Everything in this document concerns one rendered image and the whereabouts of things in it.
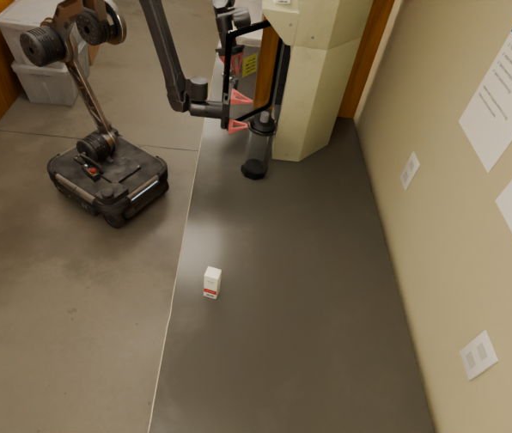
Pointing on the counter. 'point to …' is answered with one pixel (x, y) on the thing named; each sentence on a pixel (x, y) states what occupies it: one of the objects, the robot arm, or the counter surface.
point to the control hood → (283, 19)
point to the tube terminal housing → (318, 74)
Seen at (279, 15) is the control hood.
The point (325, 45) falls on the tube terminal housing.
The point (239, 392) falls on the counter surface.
